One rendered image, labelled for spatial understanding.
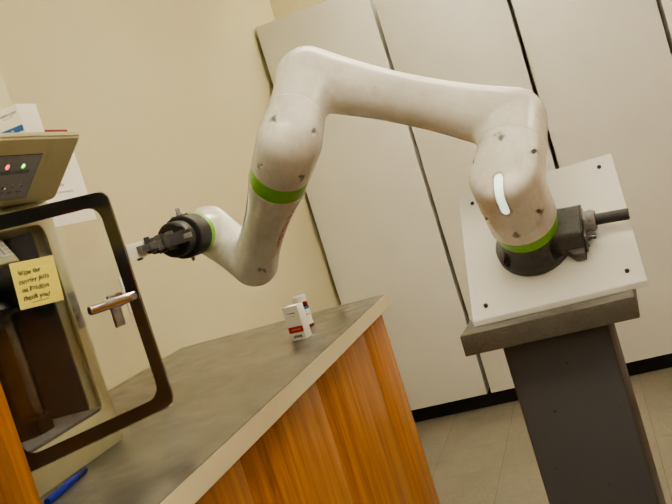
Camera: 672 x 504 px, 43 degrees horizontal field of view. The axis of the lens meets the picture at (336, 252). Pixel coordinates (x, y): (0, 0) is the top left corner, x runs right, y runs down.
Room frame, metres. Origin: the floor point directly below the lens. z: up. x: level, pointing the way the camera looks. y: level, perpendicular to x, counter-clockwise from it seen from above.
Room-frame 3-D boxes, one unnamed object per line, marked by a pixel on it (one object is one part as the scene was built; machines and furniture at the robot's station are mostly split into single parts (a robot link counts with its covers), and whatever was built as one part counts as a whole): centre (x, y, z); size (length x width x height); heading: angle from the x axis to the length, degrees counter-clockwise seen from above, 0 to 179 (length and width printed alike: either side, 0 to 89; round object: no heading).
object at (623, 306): (1.67, -0.38, 0.92); 0.32 x 0.32 x 0.04; 70
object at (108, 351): (1.40, 0.46, 1.19); 0.30 x 0.01 x 0.40; 134
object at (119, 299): (1.43, 0.39, 1.20); 0.10 x 0.05 x 0.03; 134
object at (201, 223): (1.82, 0.30, 1.28); 0.09 x 0.06 x 0.12; 73
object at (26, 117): (1.49, 0.46, 1.54); 0.05 x 0.05 x 0.06; 68
